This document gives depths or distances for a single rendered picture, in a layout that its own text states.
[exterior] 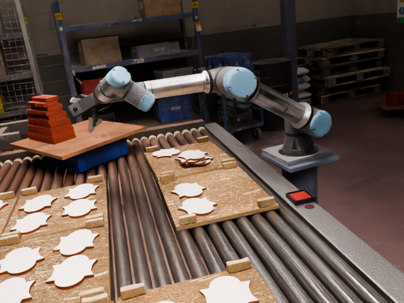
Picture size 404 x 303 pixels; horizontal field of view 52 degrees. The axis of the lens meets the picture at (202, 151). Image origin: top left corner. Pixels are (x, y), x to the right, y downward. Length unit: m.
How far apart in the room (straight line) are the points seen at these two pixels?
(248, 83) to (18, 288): 1.03
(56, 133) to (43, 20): 4.18
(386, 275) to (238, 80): 0.86
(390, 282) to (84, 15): 5.63
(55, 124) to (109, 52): 3.66
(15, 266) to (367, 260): 0.96
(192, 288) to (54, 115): 1.31
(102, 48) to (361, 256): 4.89
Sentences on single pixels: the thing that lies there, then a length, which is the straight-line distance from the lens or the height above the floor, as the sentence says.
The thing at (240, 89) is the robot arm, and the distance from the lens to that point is 1.59.
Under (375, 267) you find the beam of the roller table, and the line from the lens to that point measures 1.15.
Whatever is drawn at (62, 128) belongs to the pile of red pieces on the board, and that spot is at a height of 1.10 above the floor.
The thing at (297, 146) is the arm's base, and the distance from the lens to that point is 1.95.
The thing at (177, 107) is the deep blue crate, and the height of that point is 0.33.
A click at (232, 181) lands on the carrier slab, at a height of 0.94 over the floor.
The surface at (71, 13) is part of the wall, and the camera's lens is 6.22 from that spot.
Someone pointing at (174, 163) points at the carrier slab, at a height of 0.94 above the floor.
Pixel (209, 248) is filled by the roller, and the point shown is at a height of 0.92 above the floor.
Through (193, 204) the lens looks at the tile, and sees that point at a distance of 1.43.
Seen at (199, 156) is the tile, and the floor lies 0.98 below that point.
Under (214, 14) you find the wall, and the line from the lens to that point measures 6.74.
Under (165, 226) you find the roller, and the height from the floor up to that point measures 0.92.
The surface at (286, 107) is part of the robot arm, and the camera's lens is 1.73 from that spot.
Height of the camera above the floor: 1.56
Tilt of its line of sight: 18 degrees down
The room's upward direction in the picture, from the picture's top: 7 degrees counter-clockwise
